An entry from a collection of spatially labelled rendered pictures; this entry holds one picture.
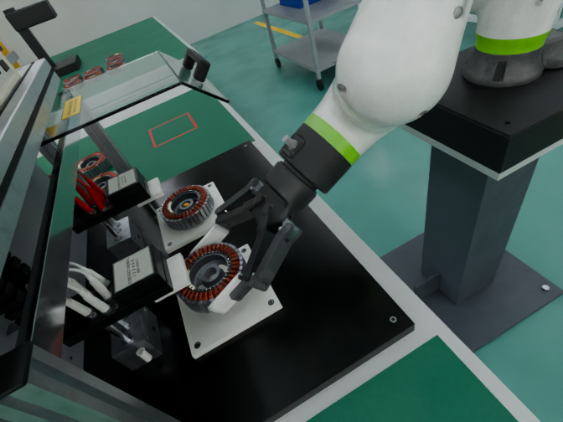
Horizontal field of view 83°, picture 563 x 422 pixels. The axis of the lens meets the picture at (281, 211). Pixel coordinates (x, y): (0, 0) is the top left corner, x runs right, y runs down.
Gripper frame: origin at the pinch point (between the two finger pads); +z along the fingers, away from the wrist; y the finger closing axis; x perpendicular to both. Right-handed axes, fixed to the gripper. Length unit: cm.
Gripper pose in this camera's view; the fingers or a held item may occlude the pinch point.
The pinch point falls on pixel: (213, 273)
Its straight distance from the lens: 51.6
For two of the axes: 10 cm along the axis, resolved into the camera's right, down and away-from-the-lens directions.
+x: 6.2, 4.0, 6.7
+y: 4.2, 5.5, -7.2
